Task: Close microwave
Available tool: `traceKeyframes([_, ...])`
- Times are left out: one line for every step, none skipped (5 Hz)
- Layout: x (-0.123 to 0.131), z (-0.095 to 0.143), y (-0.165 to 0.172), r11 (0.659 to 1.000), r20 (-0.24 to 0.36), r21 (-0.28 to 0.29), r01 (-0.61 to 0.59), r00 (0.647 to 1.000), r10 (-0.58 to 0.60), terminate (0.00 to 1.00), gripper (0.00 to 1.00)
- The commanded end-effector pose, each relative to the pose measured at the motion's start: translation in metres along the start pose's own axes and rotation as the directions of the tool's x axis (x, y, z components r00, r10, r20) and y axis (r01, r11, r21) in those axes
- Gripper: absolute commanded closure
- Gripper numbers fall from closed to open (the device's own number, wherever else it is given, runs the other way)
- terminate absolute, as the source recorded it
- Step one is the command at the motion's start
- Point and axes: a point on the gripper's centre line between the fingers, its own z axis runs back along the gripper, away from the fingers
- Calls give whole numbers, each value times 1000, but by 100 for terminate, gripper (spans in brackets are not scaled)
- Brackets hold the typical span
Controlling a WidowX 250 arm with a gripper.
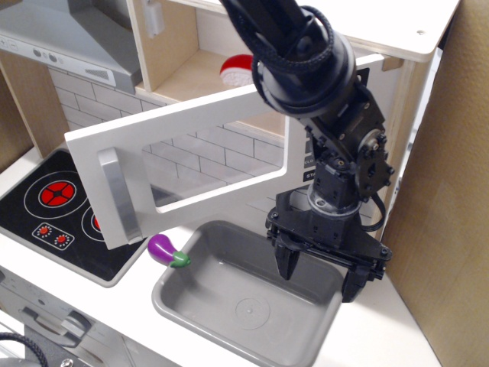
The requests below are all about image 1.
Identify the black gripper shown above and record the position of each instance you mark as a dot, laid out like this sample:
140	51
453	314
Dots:
326	233

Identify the white microwave door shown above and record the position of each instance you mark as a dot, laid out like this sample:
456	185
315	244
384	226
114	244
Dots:
166	171

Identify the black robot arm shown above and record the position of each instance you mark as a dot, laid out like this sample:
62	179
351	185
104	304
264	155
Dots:
304	69

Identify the wooden toy microwave cabinet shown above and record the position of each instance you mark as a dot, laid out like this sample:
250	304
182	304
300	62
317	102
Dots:
181	45

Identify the grey plastic sink basin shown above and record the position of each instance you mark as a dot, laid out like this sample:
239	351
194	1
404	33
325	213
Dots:
232	294

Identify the brown cardboard panel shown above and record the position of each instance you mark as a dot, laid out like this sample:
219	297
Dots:
438	228

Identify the purple toy eggplant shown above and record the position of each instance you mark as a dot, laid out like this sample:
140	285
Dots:
161	249

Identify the red white toy food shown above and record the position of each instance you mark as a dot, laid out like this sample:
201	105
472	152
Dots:
236	70

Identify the grey toy oven front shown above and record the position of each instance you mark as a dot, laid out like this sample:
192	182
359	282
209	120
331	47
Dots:
87	338

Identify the black toy stovetop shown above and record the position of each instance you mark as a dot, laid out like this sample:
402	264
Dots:
49	212

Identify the grey range hood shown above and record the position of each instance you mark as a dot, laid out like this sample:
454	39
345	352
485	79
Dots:
73	36

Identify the grey microwave door handle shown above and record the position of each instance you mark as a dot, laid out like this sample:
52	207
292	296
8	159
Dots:
111	167

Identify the grey oven door handle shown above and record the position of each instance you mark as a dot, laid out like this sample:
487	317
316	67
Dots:
68	332

